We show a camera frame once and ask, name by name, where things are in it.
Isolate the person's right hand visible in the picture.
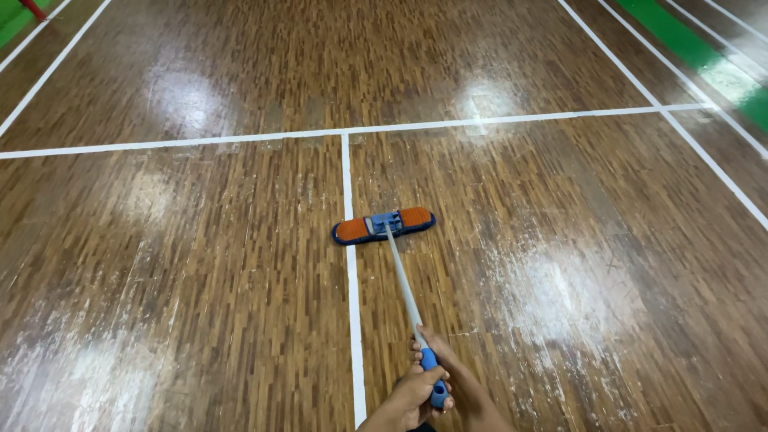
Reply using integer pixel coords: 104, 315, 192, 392
410, 324, 472, 391

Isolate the blue orange mop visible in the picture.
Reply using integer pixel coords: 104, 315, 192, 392
332, 207, 451, 410

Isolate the person's left hand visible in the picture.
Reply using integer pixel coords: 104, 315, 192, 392
389, 364, 455, 430

